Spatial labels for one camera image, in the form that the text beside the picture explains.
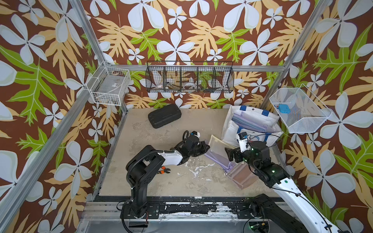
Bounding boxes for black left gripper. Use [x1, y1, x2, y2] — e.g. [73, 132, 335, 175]
[187, 140, 210, 157]

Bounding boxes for cream mesh pouch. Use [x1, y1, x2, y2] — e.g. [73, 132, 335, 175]
[208, 135, 235, 158]

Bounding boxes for purple mesh pouch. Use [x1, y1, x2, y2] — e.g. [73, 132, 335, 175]
[248, 115, 278, 133]
[232, 112, 263, 133]
[205, 151, 236, 173]

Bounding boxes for purple mesh pouch bottom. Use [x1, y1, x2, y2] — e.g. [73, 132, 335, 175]
[232, 112, 263, 133]

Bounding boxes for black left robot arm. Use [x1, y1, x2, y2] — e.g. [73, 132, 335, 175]
[126, 131, 210, 217]

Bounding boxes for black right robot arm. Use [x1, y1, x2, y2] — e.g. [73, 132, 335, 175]
[225, 140, 343, 233]

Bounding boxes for pink mesh pouch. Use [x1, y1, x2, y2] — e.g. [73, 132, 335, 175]
[228, 162, 258, 190]

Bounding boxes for white Doraemon canvas bag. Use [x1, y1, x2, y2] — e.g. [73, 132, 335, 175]
[220, 105, 283, 146]

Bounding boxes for orange black pliers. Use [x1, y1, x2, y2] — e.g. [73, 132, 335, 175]
[157, 166, 171, 174]

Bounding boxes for black hard zipper case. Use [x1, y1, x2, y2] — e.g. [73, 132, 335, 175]
[148, 104, 182, 129]

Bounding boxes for small blue object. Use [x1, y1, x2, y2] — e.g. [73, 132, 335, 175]
[277, 104, 290, 114]

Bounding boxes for white hexagonal mesh basket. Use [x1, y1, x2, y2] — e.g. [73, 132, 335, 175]
[270, 84, 332, 134]

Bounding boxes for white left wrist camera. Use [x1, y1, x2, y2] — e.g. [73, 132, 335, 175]
[190, 131, 201, 138]

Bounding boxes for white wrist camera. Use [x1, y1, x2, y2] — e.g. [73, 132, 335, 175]
[237, 132, 251, 152]
[190, 131, 201, 138]

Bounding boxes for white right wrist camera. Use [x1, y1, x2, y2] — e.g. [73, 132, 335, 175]
[237, 132, 251, 152]

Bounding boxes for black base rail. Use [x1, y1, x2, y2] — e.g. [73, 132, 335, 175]
[116, 196, 277, 219]

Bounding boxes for black wire basket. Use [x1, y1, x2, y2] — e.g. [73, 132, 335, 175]
[144, 61, 234, 93]

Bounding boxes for white wire basket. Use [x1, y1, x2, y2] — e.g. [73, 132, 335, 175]
[87, 62, 131, 106]

